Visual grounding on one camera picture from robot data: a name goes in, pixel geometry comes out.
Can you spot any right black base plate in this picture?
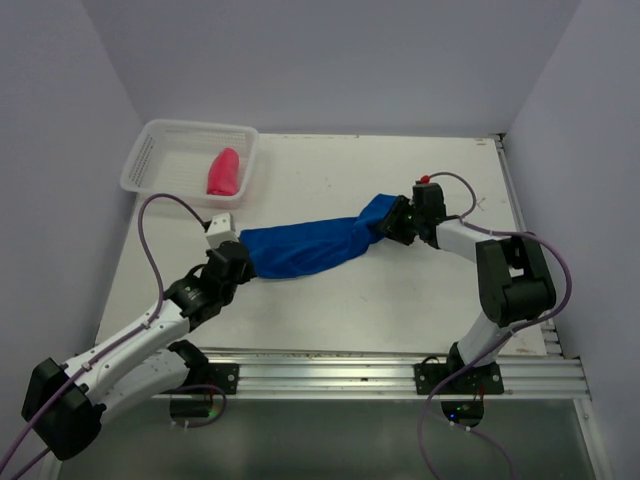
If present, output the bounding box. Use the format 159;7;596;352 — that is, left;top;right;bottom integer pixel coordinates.
413;356;505;396

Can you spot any white plastic basket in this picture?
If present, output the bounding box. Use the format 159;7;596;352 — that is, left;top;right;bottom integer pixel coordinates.
120;119;259;209

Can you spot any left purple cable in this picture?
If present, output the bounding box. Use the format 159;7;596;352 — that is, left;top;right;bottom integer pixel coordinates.
0;194;229;469

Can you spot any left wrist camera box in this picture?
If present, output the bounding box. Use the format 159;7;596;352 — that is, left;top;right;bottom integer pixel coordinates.
205;212;238;250

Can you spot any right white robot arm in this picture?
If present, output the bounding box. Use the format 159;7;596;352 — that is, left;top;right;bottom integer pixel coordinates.
376;183;556;393

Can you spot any aluminium mounting rail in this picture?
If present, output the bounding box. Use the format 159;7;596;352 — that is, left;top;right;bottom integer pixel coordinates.
202;352;589;401

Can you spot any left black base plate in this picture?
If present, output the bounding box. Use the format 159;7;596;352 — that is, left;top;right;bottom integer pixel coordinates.
165;363;240;396

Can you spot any pink microfiber towel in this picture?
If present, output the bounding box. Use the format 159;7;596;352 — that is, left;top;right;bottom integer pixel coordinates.
206;148;240;196

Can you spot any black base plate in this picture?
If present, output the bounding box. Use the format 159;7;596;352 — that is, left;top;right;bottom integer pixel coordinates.
413;356;505;396
165;363;240;396

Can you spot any blue microfiber towel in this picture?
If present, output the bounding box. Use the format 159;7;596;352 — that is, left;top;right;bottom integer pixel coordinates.
240;194;396;279

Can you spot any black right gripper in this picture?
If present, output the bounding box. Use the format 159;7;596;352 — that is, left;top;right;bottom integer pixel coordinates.
375;195;424;246

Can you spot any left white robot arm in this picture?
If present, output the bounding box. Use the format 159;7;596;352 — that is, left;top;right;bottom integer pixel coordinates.
22;241;255;460

